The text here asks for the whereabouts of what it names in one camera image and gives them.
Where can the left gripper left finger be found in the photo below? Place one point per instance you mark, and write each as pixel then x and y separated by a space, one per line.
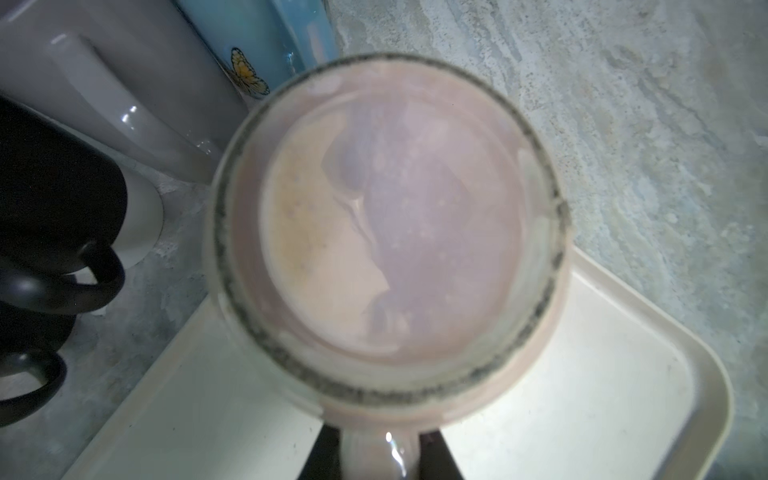
pixel 323 461

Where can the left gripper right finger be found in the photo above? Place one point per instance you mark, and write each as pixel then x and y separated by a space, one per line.
pixel 436 460

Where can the pink mug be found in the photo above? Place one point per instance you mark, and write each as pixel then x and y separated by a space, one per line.
pixel 389 247

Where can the black mug white base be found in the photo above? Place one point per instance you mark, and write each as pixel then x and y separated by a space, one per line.
pixel 72 220

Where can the blue mug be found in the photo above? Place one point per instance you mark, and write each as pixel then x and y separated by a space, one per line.
pixel 262 44

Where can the grey mug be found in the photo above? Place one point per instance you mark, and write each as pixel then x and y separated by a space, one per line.
pixel 132 75

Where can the beige plastic tray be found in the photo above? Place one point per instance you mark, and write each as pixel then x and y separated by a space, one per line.
pixel 622 391

